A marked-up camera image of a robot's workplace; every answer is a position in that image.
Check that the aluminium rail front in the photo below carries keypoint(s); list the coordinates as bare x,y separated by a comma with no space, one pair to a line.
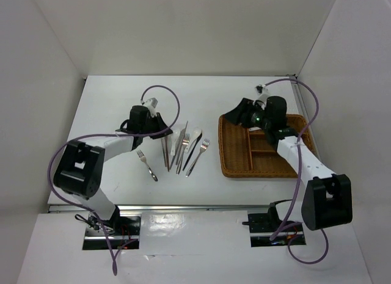
164,208

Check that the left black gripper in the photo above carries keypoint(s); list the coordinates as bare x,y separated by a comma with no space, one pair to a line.
161,125

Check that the aluminium rail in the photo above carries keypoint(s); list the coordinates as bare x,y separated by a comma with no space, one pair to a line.
164,208
299,92

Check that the silver knife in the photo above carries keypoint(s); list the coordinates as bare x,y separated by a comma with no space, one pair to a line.
178,146

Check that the brown wicker divided tray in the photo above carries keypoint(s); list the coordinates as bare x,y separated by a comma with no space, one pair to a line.
247,154

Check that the lone silver fork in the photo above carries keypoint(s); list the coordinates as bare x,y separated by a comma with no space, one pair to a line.
144,160

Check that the copper brown knife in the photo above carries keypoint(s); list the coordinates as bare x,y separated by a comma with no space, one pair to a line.
166,150

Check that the silver fork middle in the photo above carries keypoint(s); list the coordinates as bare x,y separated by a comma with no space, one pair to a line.
185,143

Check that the silver fork right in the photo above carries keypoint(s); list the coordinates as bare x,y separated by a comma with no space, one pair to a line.
203,148

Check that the black knife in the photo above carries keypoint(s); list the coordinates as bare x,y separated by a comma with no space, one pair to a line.
193,148

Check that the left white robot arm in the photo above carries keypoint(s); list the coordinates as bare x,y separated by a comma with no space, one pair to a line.
81,166

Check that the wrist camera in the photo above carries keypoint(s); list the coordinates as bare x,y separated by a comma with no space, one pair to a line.
150,103
263,93

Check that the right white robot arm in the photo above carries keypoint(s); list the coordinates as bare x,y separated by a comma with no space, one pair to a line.
327,200

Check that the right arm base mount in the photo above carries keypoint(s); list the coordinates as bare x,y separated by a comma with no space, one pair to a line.
263,225

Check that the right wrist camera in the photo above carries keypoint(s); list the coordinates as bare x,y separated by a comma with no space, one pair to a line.
263,93

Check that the white spoon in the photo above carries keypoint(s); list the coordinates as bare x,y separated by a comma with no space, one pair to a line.
195,134
174,139

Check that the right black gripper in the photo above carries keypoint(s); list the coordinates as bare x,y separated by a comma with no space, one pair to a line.
241,112

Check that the aluminium rail right side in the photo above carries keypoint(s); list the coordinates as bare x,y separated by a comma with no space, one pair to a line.
299,92

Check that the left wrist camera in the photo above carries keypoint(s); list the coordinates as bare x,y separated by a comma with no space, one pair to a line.
150,103

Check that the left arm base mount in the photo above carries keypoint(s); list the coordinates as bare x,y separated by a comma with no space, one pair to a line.
127,236

